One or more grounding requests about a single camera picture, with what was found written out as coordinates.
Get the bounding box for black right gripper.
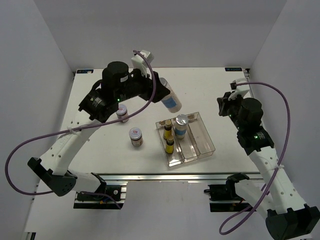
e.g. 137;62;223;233
217;91;244;131

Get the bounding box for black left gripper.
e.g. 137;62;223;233
115;65;171;103

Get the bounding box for blue label sesame shaker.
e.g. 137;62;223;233
174;114;189;139
159;77;182;113

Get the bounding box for brown spice jar white lid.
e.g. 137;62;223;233
128;127;143;147

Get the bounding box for yellow label sauce bottle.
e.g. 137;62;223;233
163;119;172;140

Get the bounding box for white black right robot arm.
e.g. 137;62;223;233
217;91;320;240

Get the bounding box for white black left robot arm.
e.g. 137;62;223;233
27;61;171;200

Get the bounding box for blue table corner sticker right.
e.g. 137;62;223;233
224;67;243;72

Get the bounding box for blue table corner sticker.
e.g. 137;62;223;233
224;67;243;72
76;69;94;74

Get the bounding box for clear acrylic three-compartment organizer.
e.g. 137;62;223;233
155;112;216;167

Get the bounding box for blue table corner sticker left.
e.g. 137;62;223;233
76;69;94;74

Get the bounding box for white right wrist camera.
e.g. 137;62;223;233
228;78;250;101

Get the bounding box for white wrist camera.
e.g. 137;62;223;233
228;78;250;101
131;50;154;77

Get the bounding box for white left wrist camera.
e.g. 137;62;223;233
131;50;154;77

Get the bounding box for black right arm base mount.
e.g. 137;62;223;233
203;184;252;213

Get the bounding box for aluminium table front rail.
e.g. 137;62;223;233
47;172;283;183

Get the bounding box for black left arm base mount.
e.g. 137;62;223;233
73;181;127;210

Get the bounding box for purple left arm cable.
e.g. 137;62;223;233
4;49;161;210

